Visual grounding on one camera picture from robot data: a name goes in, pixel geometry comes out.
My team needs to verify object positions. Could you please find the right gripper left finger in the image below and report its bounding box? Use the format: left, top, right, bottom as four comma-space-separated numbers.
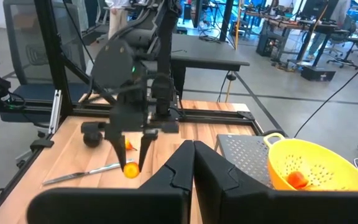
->
26, 139, 196, 224

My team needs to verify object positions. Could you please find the person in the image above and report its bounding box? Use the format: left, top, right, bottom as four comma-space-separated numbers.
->
306, 0, 352, 60
104, 0, 131, 40

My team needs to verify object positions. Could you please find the black mesh office chair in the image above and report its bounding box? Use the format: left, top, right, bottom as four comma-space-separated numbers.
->
3, 0, 88, 124

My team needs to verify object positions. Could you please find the grey perforated metal shelf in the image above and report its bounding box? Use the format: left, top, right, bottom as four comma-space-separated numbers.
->
213, 133, 275, 189

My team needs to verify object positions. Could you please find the small orange pear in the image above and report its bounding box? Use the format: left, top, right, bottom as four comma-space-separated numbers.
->
124, 138, 138, 152
123, 162, 140, 180
285, 170, 311, 190

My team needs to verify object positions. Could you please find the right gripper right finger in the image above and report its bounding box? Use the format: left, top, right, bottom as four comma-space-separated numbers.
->
193, 140, 358, 224

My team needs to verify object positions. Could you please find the black computer tower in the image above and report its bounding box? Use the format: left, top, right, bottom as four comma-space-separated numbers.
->
255, 30, 287, 58

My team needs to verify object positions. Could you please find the yellow plastic colander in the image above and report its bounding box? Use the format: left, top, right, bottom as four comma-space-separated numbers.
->
262, 132, 358, 192

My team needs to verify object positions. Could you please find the dark avocado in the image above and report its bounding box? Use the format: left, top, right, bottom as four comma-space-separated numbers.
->
83, 131, 104, 149

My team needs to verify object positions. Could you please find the long black cable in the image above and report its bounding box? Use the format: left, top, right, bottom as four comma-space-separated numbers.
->
293, 52, 358, 139

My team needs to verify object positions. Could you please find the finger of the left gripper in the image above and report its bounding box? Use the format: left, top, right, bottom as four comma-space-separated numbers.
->
137, 128, 160, 171
105, 131, 127, 172

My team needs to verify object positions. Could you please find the silver aluminium bracket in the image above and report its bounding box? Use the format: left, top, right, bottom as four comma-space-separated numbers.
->
48, 89, 63, 135

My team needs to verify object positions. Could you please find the black box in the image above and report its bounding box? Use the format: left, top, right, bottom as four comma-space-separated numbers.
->
300, 65, 337, 82

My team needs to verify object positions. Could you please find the black aluminium rig frame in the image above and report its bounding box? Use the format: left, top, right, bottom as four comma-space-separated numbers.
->
0, 0, 288, 224

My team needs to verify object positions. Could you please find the silver table knife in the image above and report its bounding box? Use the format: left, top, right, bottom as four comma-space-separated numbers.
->
42, 159, 135, 187

